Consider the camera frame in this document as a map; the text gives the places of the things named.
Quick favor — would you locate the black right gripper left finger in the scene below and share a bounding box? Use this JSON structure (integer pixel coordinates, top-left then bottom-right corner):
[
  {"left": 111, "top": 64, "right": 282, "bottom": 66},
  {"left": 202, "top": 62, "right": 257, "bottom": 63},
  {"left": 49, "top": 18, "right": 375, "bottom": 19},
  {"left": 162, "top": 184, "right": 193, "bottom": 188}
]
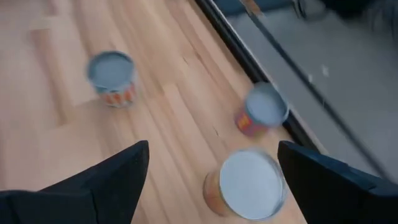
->
[{"left": 0, "top": 140, "right": 150, "bottom": 224}]

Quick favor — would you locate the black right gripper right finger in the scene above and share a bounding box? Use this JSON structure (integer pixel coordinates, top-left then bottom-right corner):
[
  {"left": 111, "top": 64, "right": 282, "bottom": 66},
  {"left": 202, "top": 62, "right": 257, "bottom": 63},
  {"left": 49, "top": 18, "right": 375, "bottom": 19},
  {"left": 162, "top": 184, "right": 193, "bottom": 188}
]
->
[{"left": 277, "top": 140, "right": 398, "bottom": 224}]

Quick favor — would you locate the wide orange label can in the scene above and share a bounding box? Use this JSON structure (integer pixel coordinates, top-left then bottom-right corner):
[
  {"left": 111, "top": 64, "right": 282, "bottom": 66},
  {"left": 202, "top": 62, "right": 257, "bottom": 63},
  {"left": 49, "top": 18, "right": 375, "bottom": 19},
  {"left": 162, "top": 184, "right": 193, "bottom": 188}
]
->
[{"left": 203, "top": 148, "right": 289, "bottom": 222}]

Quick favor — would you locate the small red label can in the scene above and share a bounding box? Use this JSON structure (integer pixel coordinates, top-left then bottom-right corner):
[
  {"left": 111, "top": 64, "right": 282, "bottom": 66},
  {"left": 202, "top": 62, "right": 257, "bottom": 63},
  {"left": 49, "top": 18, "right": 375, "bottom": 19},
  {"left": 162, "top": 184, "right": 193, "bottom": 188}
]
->
[{"left": 234, "top": 82, "right": 290, "bottom": 137}]

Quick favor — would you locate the small blue orange label can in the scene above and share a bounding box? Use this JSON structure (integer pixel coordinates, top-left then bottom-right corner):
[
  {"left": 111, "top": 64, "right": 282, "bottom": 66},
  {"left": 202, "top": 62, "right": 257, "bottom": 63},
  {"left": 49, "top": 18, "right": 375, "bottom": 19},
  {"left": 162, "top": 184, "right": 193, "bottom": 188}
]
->
[{"left": 86, "top": 50, "right": 137, "bottom": 109}]

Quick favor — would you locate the black hazard striped floor mat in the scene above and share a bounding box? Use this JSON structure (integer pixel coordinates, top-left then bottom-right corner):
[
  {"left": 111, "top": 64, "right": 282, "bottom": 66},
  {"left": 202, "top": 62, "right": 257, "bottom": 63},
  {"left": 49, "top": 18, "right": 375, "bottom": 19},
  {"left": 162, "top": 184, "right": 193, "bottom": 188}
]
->
[{"left": 214, "top": 0, "right": 295, "bottom": 16}]

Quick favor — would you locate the black metal table frame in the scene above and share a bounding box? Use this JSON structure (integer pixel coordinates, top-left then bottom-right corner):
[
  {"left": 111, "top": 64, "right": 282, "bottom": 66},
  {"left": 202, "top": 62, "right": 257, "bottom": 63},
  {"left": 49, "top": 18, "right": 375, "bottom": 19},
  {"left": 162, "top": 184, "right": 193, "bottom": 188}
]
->
[{"left": 194, "top": 0, "right": 321, "bottom": 155}]

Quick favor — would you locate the coiled black cable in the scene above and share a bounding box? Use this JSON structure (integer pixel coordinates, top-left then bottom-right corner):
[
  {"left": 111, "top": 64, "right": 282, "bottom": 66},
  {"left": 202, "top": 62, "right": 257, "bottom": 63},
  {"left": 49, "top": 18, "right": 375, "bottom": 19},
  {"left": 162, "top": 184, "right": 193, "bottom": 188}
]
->
[{"left": 292, "top": 0, "right": 317, "bottom": 20}]

